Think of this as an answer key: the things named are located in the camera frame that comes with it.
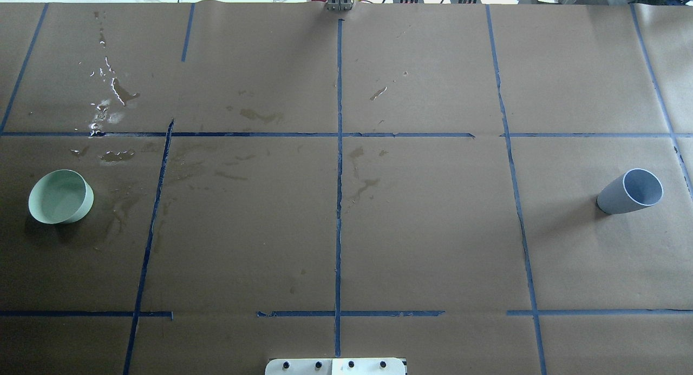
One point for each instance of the light green bowl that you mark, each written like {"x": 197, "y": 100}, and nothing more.
{"x": 60, "y": 197}

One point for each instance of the blue-grey plastic cup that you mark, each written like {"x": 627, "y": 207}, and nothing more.
{"x": 634, "y": 190}

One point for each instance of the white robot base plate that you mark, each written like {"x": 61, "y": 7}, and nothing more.
{"x": 378, "y": 365}

